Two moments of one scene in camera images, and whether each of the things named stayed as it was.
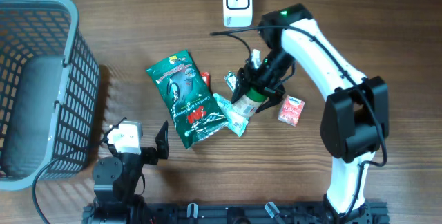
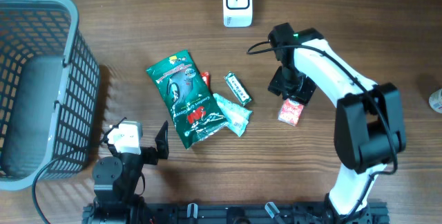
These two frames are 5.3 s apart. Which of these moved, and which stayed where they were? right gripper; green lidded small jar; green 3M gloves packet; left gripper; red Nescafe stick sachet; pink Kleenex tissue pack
Moved: green lidded small jar; right gripper
Stayed: red Nescafe stick sachet; pink Kleenex tissue pack; left gripper; green 3M gloves packet
